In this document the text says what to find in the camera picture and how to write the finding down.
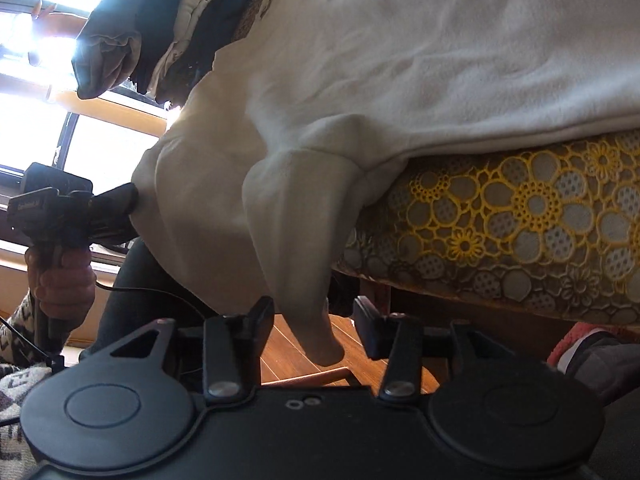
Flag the white printed sweatshirt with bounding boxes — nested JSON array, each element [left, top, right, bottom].
[[131, 0, 639, 365]]

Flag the patterned sleeve left forearm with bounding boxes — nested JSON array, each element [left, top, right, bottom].
[[1, 292, 41, 368]]

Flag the dark folded clothes pile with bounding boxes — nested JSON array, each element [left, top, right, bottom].
[[72, 0, 262, 106]]

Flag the person left hand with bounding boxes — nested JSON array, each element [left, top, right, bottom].
[[25, 247, 96, 330]]

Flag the person dark trousers leg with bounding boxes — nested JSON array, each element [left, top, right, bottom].
[[80, 238, 218, 360]]

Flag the round table lace cloth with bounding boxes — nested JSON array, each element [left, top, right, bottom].
[[337, 130, 639, 326]]

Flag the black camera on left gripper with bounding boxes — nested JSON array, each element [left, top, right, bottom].
[[21, 162, 93, 195]]

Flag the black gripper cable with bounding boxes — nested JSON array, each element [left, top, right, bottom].
[[0, 278, 206, 376]]

